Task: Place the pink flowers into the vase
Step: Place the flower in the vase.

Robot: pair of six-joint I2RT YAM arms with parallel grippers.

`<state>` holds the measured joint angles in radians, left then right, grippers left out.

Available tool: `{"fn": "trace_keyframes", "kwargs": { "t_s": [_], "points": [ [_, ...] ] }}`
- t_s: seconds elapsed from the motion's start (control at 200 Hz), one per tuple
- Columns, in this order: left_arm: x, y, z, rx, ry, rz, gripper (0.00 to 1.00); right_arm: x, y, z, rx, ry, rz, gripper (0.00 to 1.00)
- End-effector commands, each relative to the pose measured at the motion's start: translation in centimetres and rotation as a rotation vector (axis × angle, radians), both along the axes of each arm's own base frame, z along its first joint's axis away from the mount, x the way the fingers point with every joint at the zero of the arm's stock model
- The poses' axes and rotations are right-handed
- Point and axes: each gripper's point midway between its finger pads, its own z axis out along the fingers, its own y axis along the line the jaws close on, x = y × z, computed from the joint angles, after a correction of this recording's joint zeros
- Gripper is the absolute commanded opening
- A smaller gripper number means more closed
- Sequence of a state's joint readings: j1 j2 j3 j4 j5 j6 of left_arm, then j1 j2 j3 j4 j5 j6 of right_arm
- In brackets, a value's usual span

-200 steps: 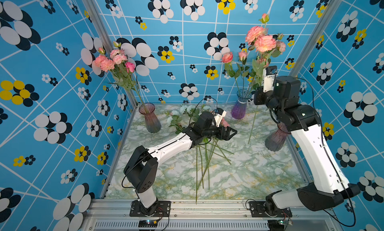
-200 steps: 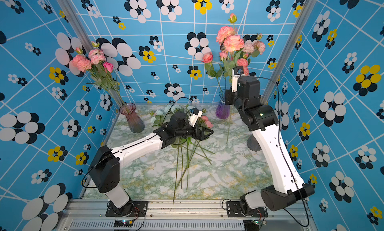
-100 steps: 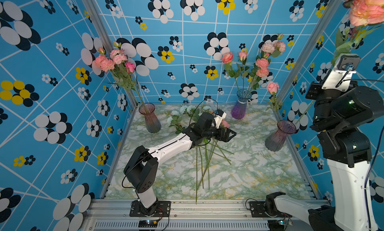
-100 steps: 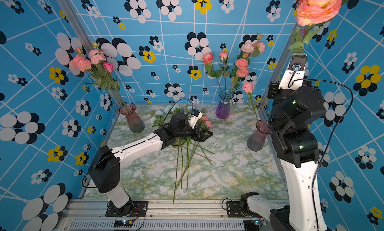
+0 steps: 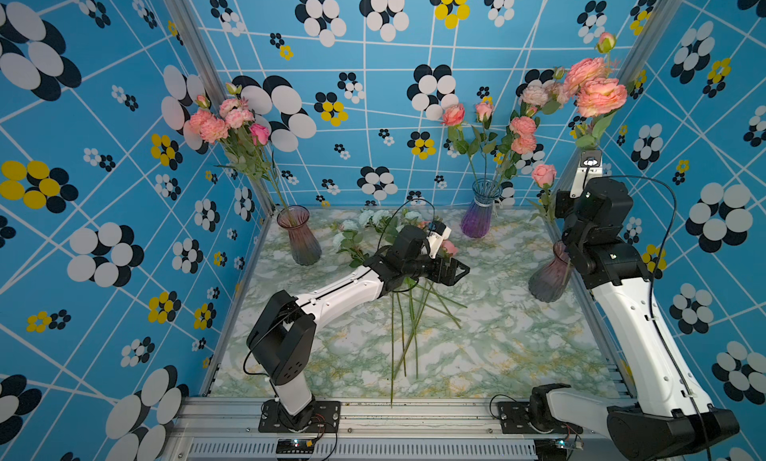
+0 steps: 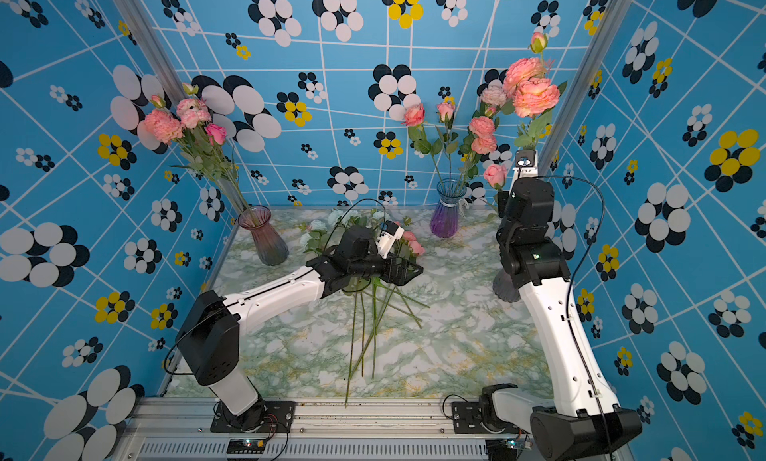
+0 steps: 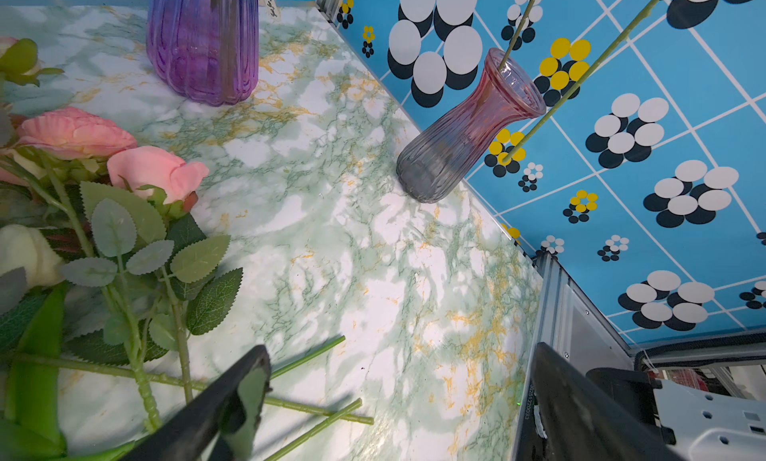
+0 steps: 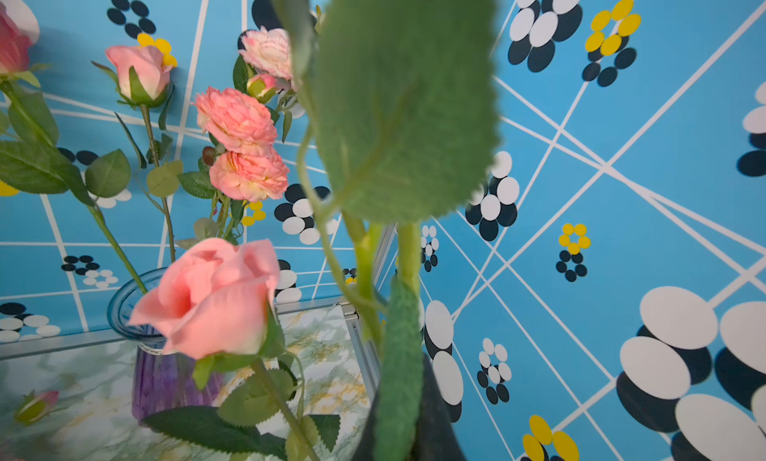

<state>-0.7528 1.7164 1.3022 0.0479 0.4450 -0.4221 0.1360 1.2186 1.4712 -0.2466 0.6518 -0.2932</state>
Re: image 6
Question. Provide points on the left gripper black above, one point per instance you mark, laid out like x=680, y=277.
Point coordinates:
x=402, y=276

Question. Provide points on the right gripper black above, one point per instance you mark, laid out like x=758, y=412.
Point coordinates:
x=506, y=205

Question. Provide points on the light pink rose stem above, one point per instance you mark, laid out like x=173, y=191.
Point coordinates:
x=496, y=177

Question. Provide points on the pink carnation spray stem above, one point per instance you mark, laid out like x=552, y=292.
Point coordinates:
x=481, y=139

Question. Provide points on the pink grey ribbed glass vase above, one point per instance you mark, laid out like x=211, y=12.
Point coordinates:
x=270, y=246

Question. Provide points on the peach pink carnation stem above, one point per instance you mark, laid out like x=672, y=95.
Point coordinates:
x=531, y=94

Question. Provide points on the small pink rose stem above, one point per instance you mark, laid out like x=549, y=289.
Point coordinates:
x=449, y=143

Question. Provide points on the coral pink rose stem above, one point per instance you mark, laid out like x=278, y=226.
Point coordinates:
x=415, y=121

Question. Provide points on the magenta pink rose stem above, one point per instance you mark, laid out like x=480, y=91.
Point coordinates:
x=223, y=171

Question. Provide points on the large pink carnation stem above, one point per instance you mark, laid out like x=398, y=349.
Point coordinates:
x=163, y=124

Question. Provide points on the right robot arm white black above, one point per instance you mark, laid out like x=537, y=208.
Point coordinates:
x=584, y=418

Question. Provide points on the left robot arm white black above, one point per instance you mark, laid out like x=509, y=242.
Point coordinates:
x=211, y=334

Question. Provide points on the bunch of pink flowers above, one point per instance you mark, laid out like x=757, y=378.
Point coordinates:
x=371, y=301

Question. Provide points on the purple blue ribbed glass vase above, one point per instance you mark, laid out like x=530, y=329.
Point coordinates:
x=446, y=217

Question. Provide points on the left green circuit board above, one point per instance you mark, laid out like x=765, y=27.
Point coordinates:
x=242, y=447

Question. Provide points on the green circuit board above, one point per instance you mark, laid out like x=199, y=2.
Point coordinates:
x=505, y=450
x=242, y=447

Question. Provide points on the right green circuit board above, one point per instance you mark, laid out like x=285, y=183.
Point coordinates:
x=505, y=450

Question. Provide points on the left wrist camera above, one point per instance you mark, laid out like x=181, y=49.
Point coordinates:
x=390, y=233

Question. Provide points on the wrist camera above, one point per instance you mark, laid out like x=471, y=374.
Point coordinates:
x=525, y=166
x=390, y=233

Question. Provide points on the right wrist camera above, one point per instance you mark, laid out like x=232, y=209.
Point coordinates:
x=525, y=166

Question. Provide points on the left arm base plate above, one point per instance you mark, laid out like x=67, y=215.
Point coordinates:
x=264, y=417

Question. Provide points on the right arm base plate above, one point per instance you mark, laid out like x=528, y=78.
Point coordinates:
x=467, y=418

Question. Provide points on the right aluminium corner post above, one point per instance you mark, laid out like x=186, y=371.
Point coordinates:
x=579, y=85

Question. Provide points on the aluminium corner post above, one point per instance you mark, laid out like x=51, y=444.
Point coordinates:
x=579, y=85
x=151, y=46

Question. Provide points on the aluminium front frame rail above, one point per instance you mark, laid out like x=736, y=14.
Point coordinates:
x=322, y=429

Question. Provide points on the left aluminium corner post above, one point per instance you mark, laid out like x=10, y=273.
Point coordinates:
x=151, y=46

